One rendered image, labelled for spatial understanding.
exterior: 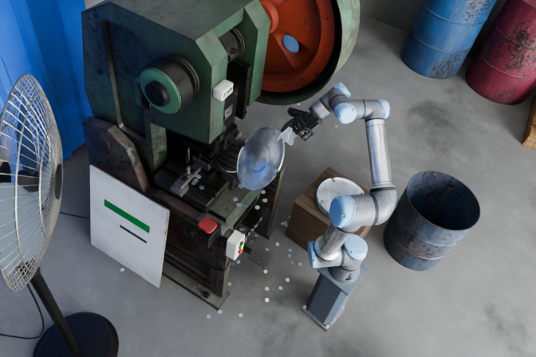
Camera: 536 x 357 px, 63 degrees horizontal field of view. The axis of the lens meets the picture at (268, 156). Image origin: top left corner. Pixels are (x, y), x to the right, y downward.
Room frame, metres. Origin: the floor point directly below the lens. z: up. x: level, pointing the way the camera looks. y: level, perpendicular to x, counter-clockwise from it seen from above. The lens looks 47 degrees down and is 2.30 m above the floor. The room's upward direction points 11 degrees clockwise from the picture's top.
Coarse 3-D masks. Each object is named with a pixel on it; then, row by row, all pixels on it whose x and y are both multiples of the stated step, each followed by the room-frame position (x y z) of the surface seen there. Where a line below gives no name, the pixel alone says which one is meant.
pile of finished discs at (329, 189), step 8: (328, 184) 1.68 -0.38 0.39; (336, 184) 1.69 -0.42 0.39; (344, 184) 1.70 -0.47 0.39; (352, 184) 1.71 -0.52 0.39; (320, 192) 1.61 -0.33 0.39; (328, 192) 1.62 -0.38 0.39; (336, 192) 1.62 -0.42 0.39; (344, 192) 1.63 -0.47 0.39; (352, 192) 1.65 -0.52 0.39; (360, 192) 1.66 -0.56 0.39; (320, 200) 1.55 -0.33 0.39; (328, 200) 1.56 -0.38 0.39; (320, 208) 1.51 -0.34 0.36; (328, 208) 1.50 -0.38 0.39
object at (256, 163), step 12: (264, 132) 1.41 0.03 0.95; (252, 144) 1.39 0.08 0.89; (264, 144) 1.35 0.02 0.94; (276, 144) 1.32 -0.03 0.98; (240, 156) 1.37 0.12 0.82; (252, 156) 1.33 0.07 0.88; (264, 156) 1.30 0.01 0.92; (276, 156) 1.27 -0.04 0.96; (240, 168) 1.31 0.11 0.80; (252, 168) 1.27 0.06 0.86; (264, 168) 1.25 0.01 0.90; (276, 168) 1.22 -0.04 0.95; (240, 180) 1.25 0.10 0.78; (252, 180) 1.23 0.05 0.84; (264, 180) 1.20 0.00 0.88
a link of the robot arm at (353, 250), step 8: (352, 240) 1.12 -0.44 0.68; (360, 240) 1.13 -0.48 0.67; (344, 248) 1.08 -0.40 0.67; (352, 248) 1.08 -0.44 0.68; (360, 248) 1.09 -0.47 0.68; (344, 256) 1.05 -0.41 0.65; (352, 256) 1.05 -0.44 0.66; (360, 256) 1.05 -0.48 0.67; (344, 264) 1.03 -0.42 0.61; (352, 264) 1.05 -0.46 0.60; (360, 264) 1.07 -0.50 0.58
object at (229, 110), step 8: (232, 96) 1.40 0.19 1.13; (232, 104) 1.40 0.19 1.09; (232, 112) 1.41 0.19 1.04; (224, 120) 1.36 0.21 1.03; (232, 120) 1.42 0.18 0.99; (224, 128) 1.34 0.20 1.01; (232, 128) 1.38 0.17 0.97; (224, 136) 1.32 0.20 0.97; (232, 136) 1.37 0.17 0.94; (216, 144) 1.31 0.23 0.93; (224, 144) 1.32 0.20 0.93
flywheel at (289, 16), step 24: (264, 0) 1.73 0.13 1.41; (288, 0) 1.70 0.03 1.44; (312, 0) 1.66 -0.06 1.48; (336, 0) 1.63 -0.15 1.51; (288, 24) 1.69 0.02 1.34; (312, 24) 1.65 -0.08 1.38; (336, 24) 1.59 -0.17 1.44; (312, 48) 1.64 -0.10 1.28; (336, 48) 1.61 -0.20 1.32; (264, 72) 1.72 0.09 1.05; (288, 72) 1.68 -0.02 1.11; (312, 72) 1.59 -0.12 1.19
